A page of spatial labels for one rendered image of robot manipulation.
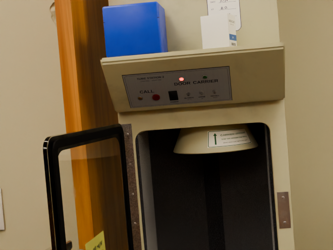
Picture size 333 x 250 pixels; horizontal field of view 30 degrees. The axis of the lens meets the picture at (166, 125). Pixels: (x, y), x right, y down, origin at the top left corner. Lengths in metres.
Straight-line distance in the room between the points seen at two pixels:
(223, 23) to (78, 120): 0.31
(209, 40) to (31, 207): 0.83
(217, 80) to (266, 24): 0.16
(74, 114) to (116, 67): 0.12
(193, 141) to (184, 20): 0.24
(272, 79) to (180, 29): 0.21
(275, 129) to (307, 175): 0.47
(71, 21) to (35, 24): 0.58
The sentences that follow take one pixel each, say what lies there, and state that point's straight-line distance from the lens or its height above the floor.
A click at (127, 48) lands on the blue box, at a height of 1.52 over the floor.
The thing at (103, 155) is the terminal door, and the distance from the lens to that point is 1.10.
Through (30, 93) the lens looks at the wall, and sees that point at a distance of 1.71.
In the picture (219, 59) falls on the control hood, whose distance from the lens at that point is 1.08.
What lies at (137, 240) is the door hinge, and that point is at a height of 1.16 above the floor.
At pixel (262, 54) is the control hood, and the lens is 1.08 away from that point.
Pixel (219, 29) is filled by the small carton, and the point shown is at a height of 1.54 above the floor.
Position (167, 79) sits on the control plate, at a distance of 1.12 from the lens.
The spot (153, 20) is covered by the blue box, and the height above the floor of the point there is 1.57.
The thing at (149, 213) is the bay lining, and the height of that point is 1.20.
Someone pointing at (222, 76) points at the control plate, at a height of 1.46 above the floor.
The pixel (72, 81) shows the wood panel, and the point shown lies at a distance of 1.14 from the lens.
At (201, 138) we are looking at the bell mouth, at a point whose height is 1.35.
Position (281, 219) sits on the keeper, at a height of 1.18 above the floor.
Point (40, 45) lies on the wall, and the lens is 1.71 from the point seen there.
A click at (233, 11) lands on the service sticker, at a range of 1.20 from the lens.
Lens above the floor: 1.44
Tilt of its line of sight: 3 degrees down
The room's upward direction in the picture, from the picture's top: 5 degrees counter-clockwise
